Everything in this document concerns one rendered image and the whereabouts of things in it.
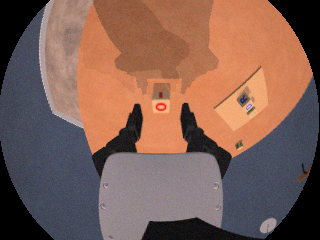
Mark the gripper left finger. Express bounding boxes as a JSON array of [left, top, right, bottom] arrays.
[[92, 103, 143, 179]]

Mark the light orange flat mat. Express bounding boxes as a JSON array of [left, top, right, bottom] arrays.
[[213, 66, 268, 131]]

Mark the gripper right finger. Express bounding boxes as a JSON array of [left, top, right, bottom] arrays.
[[180, 103, 232, 179]]

